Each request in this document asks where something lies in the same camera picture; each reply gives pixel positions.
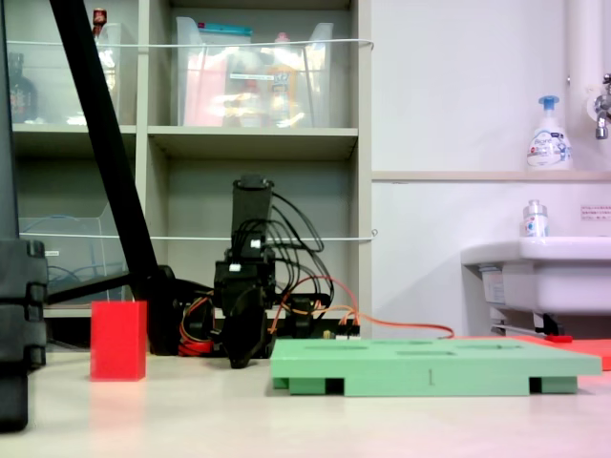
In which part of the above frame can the red square block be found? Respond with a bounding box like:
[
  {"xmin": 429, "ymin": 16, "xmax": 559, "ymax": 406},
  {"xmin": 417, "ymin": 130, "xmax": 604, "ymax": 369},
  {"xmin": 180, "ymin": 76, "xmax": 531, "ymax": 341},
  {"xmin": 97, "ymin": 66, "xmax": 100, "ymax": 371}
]
[{"xmin": 90, "ymin": 300, "xmax": 148, "ymax": 382}]

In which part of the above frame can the green shape sorter board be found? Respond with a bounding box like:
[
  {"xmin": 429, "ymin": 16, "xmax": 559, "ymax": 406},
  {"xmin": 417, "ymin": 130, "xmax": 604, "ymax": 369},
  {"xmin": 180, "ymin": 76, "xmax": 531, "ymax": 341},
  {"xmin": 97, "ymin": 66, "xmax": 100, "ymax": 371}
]
[{"xmin": 270, "ymin": 337, "xmax": 602, "ymax": 397}]

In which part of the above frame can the red table clamp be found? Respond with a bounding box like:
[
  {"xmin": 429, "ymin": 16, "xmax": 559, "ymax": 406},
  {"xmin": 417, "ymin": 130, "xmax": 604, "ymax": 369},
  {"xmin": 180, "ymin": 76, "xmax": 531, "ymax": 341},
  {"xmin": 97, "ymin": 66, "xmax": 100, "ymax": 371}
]
[{"xmin": 179, "ymin": 333, "xmax": 215, "ymax": 357}]

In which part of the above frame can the beige shelf unit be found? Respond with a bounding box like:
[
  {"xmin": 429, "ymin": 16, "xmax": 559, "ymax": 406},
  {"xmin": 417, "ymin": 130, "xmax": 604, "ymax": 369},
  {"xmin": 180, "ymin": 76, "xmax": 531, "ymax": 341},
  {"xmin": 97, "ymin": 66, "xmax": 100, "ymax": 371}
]
[{"xmin": 0, "ymin": 0, "xmax": 373, "ymax": 335}]

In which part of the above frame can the thin black servo cable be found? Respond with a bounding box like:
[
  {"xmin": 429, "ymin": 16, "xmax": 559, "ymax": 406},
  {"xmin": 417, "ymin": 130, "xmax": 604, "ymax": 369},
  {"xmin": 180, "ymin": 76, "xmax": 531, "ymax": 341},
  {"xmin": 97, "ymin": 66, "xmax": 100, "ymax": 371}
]
[{"xmin": 260, "ymin": 190, "xmax": 331, "ymax": 306}]

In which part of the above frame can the red capped bottle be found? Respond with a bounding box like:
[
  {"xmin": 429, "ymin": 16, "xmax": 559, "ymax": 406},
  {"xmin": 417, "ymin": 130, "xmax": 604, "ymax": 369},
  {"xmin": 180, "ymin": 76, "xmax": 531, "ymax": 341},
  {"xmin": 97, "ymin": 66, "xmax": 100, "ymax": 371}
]
[{"xmin": 92, "ymin": 8, "xmax": 118, "ymax": 92}]

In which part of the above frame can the orange label bottle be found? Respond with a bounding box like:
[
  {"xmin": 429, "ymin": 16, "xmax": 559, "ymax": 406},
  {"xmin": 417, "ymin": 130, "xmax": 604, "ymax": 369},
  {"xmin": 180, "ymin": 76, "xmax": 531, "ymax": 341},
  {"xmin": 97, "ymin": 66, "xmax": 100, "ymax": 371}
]
[{"xmin": 265, "ymin": 31, "xmax": 303, "ymax": 128}]

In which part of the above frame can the white sink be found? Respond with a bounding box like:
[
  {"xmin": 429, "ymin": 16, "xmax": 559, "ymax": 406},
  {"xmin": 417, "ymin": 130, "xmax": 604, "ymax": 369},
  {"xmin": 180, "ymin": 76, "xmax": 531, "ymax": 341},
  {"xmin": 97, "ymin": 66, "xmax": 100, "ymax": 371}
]
[{"xmin": 460, "ymin": 236, "xmax": 611, "ymax": 335}]

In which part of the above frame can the small clear bottle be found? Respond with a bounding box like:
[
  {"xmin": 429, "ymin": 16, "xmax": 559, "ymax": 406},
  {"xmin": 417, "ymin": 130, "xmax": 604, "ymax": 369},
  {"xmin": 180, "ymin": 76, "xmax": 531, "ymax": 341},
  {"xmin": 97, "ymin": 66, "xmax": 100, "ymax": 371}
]
[{"xmin": 520, "ymin": 198, "xmax": 550, "ymax": 239}]

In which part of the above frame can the dark round bottle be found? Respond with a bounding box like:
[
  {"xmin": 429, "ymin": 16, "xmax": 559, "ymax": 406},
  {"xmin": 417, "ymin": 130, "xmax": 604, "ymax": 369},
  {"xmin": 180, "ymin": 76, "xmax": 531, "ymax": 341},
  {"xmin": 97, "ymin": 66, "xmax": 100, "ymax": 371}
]
[{"xmin": 7, "ymin": 52, "xmax": 38, "ymax": 124}]

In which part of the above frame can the white foam soap dispenser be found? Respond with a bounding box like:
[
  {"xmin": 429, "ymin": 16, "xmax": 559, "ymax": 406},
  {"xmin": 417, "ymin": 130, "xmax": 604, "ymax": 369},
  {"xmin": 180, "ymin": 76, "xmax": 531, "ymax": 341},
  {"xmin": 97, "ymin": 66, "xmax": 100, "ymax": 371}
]
[{"xmin": 526, "ymin": 94, "xmax": 574, "ymax": 172}]

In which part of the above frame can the metal water tap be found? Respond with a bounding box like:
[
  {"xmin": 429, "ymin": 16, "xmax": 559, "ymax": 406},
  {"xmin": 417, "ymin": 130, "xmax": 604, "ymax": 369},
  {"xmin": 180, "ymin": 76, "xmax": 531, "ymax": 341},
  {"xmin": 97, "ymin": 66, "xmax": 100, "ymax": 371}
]
[{"xmin": 585, "ymin": 73, "xmax": 611, "ymax": 140}]

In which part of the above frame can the notched black stack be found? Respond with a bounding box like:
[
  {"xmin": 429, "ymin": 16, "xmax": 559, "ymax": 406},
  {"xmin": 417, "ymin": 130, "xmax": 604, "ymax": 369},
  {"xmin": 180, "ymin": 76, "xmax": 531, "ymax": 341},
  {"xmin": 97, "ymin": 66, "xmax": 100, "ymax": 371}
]
[{"xmin": 0, "ymin": 238, "xmax": 49, "ymax": 433}]

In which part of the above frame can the white shelf cord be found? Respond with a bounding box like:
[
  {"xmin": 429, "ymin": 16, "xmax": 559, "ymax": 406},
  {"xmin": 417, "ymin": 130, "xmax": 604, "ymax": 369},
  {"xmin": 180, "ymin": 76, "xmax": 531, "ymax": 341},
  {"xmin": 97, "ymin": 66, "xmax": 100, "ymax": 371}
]
[
  {"xmin": 7, "ymin": 38, "xmax": 376, "ymax": 52},
  {"xmin": 18, "ymin": 228, "xmax": 379, "ymax": 242}
]

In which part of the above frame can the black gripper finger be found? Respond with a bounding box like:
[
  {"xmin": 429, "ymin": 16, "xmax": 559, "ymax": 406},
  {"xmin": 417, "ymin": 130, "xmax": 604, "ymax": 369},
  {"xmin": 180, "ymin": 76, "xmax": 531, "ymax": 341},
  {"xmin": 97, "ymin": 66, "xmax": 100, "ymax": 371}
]
[{"xmin": 222, "ymin": 285, "xmax": 269, "ymax": 370}]

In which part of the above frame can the clear bin holding blue cable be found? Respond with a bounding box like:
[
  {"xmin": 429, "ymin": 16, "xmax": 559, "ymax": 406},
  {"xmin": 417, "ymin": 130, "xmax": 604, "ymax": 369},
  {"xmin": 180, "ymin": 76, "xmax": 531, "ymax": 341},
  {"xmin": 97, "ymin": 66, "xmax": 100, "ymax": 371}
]
[{"xmin": 18, "ymin": 199, "xmax": 133, "ymax": 300}]

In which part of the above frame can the long orange wire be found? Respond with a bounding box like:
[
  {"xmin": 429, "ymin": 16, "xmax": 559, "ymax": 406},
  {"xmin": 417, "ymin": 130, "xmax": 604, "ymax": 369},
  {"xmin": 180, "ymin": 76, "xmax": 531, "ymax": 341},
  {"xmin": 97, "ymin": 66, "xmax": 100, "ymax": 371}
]
[{"xmin": 333, "ymin": 312, "xmax": 455, "ymax": 341}]

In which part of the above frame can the large clear plastic bin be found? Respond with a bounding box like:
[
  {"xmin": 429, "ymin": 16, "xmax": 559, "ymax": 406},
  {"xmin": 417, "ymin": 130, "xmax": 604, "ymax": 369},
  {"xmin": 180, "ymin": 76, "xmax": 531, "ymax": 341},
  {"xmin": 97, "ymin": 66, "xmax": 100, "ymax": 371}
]
[{"xmin": 175, "ymin": 16, "xmax": 335, "ymax": 129}]

